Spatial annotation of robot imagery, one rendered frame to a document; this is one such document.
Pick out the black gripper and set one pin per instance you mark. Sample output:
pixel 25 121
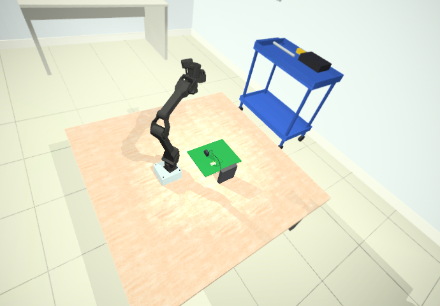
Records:
pixel 185 65

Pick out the black computer fan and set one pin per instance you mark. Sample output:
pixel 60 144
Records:
pixel 227 173

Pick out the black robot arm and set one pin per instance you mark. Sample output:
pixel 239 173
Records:
pixel 182 90

